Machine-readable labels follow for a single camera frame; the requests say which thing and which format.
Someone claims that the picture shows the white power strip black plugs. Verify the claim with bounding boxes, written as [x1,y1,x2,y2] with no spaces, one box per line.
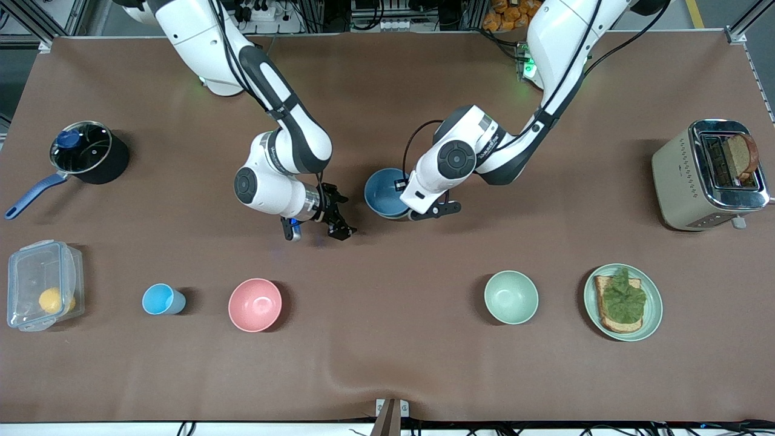
[235,0,280,22]

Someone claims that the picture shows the light green plate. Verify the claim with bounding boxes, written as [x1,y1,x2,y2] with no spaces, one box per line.
[584,263,664,342]

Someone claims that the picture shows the brown table mat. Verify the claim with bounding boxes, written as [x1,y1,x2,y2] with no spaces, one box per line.
[0,31,775,423]

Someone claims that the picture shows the bread slice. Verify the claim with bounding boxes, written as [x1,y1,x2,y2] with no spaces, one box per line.
[593,275,644,334]

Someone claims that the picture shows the brown toast slice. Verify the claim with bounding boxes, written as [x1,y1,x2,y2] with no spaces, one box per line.
[727,133,760,182]

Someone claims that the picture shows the clear plastic lidded container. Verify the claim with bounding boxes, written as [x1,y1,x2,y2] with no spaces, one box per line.
[7,240,85,332]

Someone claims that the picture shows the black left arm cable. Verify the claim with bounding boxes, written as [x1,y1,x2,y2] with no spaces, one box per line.
[403,119,446,177]

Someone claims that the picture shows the green lettuce leaf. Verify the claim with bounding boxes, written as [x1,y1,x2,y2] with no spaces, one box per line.
[601,267,647,325]

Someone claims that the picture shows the beige chrome toaster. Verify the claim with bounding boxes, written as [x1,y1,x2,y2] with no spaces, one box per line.
[652,119,771,231]

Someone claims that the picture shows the black pot blue handle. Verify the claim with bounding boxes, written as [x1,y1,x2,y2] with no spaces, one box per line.
[5,121,131,220]

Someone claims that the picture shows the glass lid blue knob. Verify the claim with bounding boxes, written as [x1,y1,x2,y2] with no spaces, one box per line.
[50,121,114,175]

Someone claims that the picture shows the brown post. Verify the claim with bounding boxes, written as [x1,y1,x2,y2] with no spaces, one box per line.
[371,400,401,436]

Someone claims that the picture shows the blue plastic cup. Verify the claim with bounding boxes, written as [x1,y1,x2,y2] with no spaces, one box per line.
[142,283,187,316]

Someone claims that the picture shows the small metal table bracket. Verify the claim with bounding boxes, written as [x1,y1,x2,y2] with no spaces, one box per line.
[375,398,409,418]

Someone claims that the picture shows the blue bowl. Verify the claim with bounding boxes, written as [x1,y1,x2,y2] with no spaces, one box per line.
[364,168,412,219]

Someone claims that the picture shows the yellow lemon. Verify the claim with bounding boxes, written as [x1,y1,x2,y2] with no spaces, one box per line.
[38,287,76,315]

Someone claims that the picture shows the pink bowl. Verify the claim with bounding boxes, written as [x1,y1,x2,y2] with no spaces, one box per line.
[228,278,283,333]

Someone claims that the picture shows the bag of orange snacks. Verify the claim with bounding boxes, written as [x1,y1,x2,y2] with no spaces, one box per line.
[483,0,546,32]

